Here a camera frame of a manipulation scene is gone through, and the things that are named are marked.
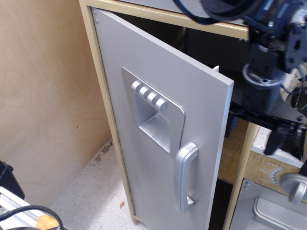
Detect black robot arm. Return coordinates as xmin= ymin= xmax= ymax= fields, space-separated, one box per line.
xmin=175 ymin=0 xmax=307 ymax=155

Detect aluminium rail frame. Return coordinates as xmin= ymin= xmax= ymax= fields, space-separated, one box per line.
xmin=0 ymin=186 xmax=44 ymax=230

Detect black box device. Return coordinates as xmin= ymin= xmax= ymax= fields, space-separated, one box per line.
xmin=0 ymin=161 xmax=25 ymax=199

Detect silver oven knob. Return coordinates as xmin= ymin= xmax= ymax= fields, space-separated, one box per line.
xmin=280 ymin=173 xmax=307 ymax=205

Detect silver freezer door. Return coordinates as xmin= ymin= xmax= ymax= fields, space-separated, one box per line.
xmin=123 ymin=0 xmax=209 ymax=17

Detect silver fridge door handle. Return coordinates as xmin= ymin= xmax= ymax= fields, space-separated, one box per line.
xmin=173 ymin=141 xmax=199 ymax=213

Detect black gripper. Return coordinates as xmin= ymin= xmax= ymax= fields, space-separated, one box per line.
xmin=224 ymin=64 xmax=307 ymax=155

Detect black braided cable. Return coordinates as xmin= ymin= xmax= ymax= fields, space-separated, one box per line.
xmin=0 ymin=204 xmax=64 ymax=230

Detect silver oven door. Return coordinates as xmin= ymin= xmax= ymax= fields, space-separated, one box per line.
xmin=230 ymin=179 xmax=307 ymax=230

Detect silver ice dispenser panel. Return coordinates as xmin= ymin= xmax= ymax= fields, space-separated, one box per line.
xmin=121 ymin=68 xmax=185 ymax=154

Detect silver fridge door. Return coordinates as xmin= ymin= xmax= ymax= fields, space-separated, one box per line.
xmin=93 ymin=8 xmax=234 ymax=230

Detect wooden toy kitchen cabinet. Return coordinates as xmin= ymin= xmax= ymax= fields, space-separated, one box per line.
xmin=78 ymin=0 xmax=307 ymax=230

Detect orange tape piece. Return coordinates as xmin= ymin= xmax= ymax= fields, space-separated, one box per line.
xmin=35 ymin=215 xmax=59 ymax=230

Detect silver oven door handle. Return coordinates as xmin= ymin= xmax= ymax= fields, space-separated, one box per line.
xmin=252 ymin=197 xmax=307 ymax=230

